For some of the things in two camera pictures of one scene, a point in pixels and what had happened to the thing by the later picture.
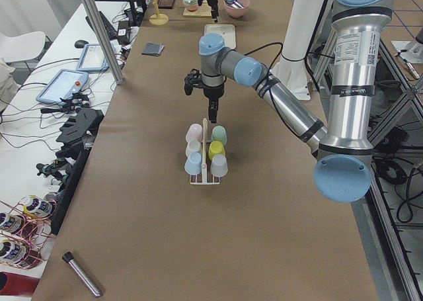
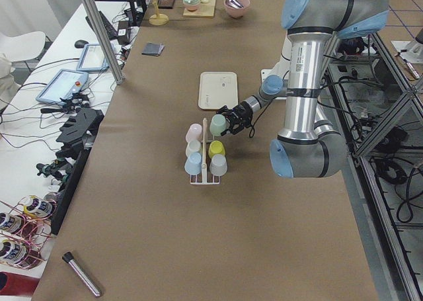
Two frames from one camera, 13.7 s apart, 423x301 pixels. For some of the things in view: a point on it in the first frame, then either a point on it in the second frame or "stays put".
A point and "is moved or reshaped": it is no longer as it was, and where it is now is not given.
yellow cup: (215, 147) stays put
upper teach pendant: (92, 59) stays put
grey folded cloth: (153, 48) stays put
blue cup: (193, 165) stays put
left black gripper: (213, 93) → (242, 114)
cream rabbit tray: (227, 31) → (217, 89)
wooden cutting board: (204, 10) stays put
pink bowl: (236, 12) stays put
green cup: (219, 133) is moved or reshaped
